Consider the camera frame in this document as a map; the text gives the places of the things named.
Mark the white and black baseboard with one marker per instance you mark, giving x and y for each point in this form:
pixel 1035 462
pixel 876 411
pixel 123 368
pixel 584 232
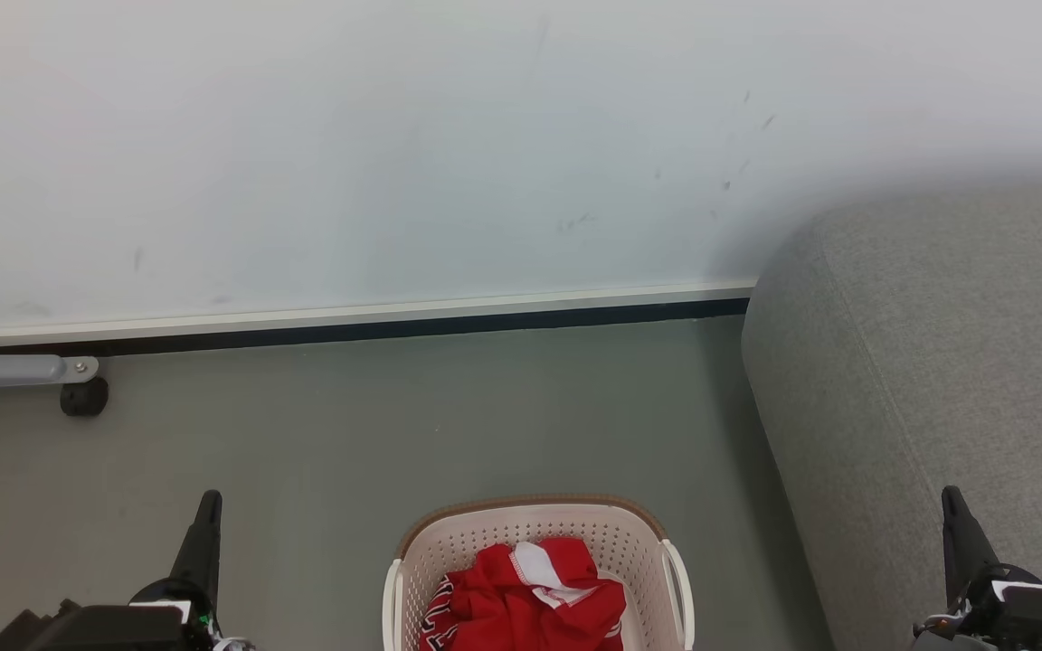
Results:
pixel 349 324

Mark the black caster wheel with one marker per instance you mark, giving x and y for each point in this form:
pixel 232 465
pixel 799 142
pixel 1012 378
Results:
pixel 84 398

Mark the grey metal stand leg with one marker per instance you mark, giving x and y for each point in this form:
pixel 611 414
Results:
pixel 5 371

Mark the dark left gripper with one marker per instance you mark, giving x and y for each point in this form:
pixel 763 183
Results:
pixel 105 628

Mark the grey fabric sofa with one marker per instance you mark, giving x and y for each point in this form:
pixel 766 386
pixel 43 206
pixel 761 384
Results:
pixel 937 362

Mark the cream perforated laundry basket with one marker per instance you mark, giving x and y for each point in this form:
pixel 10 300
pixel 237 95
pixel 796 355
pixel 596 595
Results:
pixel 485 533

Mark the plain red garment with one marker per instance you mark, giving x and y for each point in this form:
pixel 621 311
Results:
pixel 503 606

